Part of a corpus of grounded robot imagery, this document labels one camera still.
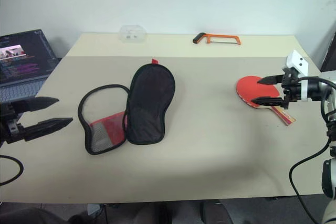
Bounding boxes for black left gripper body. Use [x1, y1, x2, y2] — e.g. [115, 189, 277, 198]
[0, 102, 27, 145]

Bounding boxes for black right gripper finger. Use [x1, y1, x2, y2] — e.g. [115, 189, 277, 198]
[257, 74, 284, 86]
[251, 97, 285, 109]

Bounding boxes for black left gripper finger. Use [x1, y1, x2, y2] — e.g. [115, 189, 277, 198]
[20, 118, 74, 142]
[14, 97, 60, 114]

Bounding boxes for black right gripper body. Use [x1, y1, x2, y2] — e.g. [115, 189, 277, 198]
[281, 66, 302, 110]

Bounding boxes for red table tennis paddle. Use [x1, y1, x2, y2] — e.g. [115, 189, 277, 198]
[235, 76, 297, 127]

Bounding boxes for black and red paddle case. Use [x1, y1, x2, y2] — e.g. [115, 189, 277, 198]
[77, 58, 176, 156]

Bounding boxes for open laptop computer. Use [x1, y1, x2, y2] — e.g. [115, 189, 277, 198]
[0, 29, 60, 104]

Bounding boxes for dark furniture piece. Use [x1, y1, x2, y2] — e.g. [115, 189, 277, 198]
[320, 31, 336, 72]

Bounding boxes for orange hacksaw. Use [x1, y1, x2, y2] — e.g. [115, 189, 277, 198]
[193, 32, 242, 46]

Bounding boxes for dark rounded shape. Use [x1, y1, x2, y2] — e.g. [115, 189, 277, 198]
[0, 207, 69, 224]

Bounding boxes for clear plastic box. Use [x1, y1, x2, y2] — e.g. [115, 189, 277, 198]
[119, 24, 148, 44]

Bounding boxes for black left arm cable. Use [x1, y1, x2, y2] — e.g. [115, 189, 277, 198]
[0, 155, 24, 187]

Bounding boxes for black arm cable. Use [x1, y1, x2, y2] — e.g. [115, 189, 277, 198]
[288, 76, 336, 224]
[0, 155, 24, 187]

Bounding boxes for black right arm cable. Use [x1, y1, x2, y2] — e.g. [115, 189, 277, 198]
[288, 76, 336, 224]

